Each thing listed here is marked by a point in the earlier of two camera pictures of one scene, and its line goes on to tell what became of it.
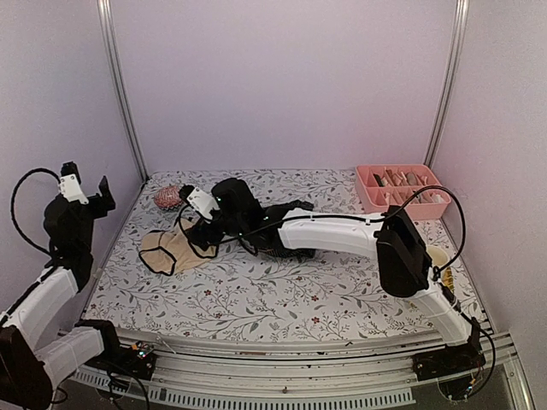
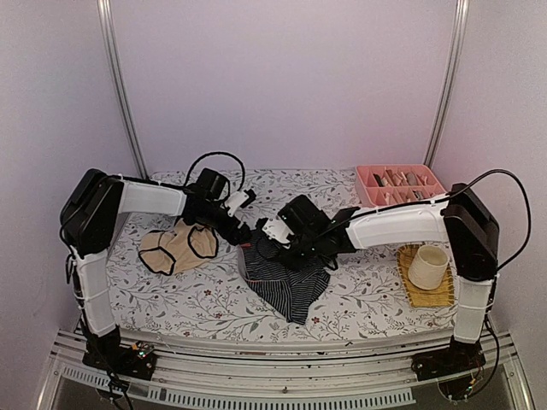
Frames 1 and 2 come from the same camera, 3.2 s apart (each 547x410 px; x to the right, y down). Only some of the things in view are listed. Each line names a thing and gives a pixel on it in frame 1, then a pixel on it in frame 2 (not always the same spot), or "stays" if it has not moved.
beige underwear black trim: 165,252 stays
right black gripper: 197,230 -> 293,262
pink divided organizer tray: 379,185 stays
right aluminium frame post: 461,27 stays
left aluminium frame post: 105,8 stays
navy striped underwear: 270,243 -> 291,292
